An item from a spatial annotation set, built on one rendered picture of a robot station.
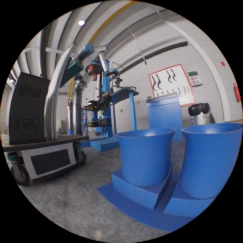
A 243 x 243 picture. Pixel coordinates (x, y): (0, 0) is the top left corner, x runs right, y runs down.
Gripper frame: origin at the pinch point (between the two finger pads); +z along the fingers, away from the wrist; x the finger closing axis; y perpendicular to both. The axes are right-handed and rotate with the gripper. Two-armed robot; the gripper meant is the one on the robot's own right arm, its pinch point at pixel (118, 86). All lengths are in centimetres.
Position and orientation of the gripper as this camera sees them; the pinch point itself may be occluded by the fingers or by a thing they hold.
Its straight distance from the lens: 134.6
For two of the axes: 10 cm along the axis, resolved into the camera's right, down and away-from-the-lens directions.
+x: 4.9, -0.9, -8.7
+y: -8.7, 0.4, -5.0
